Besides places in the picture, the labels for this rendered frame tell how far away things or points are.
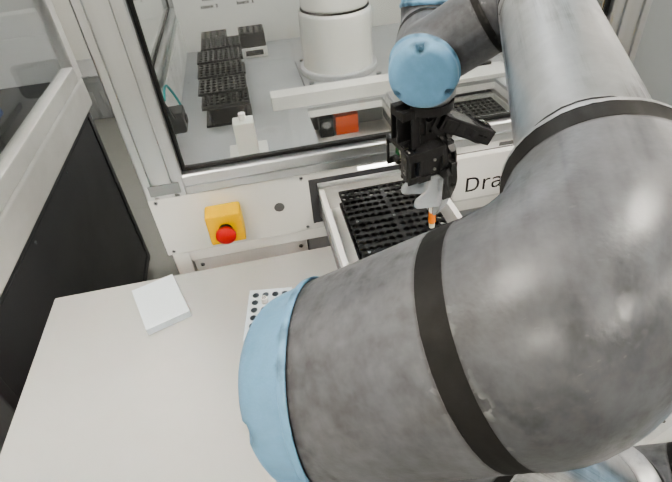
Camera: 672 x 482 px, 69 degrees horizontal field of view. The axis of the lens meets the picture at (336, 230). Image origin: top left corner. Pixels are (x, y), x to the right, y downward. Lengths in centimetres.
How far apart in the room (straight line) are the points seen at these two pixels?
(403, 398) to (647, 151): 14
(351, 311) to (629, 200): 12
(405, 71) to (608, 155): 34
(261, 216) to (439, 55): 63
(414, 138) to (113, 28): 51
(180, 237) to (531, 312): 95
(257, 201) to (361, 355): 84
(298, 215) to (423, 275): 87
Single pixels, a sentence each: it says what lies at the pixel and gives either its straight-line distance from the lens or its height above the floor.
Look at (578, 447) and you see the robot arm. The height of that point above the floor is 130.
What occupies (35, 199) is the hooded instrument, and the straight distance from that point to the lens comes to 141.
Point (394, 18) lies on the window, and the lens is 94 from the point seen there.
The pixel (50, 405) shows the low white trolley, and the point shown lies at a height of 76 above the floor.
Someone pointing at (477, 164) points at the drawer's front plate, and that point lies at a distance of 110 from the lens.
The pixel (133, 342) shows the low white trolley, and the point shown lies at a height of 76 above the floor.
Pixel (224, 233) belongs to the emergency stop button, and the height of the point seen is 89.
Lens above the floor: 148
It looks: 39 degrees down
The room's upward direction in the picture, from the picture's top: 6 degrees counter-clockwise
